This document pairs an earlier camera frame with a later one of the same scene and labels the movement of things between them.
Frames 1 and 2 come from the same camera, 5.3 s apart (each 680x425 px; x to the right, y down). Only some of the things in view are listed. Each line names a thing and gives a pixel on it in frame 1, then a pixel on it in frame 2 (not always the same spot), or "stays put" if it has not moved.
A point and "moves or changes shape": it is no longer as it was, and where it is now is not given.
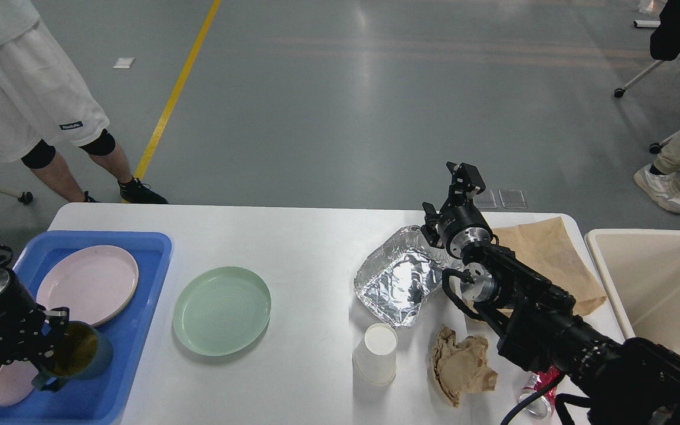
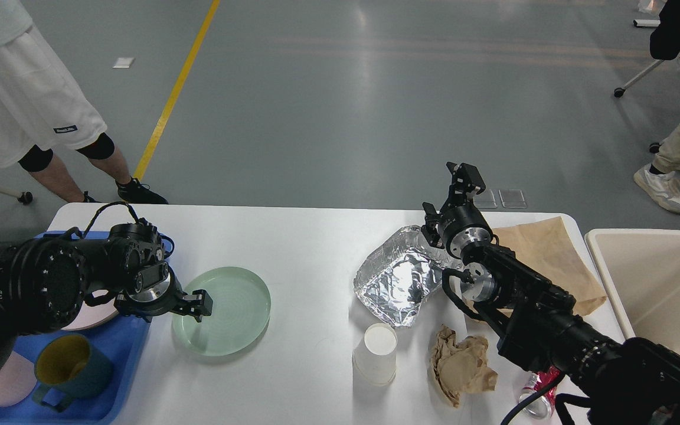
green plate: [221, 311] stays put
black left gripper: [1, 319] → [154, 291]
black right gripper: [461, 224] stays put
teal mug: [84, 353] moves or changes shape
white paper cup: [375, 360] stays put
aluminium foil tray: [397, 275] stays put
